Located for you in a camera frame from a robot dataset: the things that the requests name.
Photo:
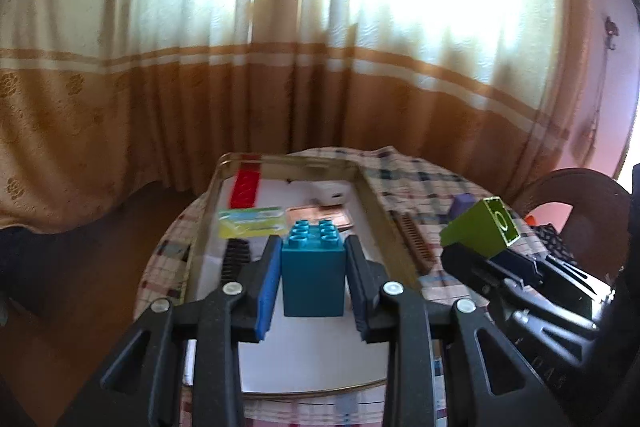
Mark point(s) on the green floss pick box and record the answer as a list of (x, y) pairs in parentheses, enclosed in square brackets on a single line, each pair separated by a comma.
[(251, 222)]

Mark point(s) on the brown comb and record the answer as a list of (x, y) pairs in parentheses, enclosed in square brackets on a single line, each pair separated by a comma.
[(422, 256)]

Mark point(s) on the dark cloth on floor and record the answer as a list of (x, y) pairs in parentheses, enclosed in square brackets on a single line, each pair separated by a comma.
[(35, 267)]

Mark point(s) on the gold metal tray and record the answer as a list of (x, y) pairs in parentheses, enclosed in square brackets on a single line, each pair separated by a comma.
[(285, 182)]

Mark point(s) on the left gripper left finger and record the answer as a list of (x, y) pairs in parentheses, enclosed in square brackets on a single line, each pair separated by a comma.
[(260, 280)]

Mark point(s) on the green cube toy brick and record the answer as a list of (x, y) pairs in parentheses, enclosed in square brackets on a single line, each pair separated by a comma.
[(487, 228)]

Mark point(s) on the red toy brick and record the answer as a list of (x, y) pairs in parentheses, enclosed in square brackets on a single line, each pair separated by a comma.
[(245, 187)]

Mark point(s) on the beige orange curtain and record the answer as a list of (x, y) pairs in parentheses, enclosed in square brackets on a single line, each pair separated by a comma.
[(101, 97)]

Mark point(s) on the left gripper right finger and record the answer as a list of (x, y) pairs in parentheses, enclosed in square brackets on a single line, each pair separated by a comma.
[(365, 279)]

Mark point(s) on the purple block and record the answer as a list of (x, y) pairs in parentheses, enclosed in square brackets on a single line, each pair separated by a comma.
[(460, 204)]

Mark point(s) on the navy feather pattern cushion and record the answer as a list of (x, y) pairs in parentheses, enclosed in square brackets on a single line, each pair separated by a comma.
[(551, 239)]

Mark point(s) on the curtain tassel tieback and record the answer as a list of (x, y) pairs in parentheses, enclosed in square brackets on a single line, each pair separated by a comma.
[(585, 144)]

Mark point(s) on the white charger plug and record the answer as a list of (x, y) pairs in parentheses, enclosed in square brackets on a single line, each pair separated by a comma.
[(329, 193)]

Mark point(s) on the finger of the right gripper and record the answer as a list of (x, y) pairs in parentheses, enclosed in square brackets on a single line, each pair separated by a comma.
[(519, 266), (483, 276)]

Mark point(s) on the blue toy brick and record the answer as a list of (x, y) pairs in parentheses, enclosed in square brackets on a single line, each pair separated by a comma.
[(313, 263)]

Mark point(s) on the white paper tray liner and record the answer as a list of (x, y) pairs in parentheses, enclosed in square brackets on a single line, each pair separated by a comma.
[(299, 354)]

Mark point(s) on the copper coloured box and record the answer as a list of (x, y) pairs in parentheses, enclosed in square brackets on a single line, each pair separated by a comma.
[(314, 214)]

